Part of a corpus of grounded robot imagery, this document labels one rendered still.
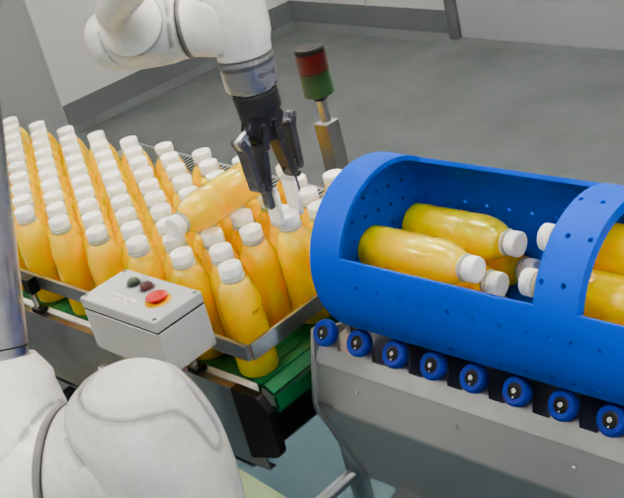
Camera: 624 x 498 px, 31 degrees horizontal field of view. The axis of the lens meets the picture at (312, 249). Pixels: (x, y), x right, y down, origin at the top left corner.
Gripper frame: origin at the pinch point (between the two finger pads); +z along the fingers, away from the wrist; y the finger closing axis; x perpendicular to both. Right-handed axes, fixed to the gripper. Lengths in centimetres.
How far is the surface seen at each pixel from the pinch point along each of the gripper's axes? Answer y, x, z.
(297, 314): -7.0, -4.4, 17.3
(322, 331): -8.9, -11.8, 17.6
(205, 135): 210, 300, 114
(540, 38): 345, 186, 108
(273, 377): -15.6, -4.6, 24.6
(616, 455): -10, -65, 23
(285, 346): -7.6, 0.4, 24.6
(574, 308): -11, -63, 0
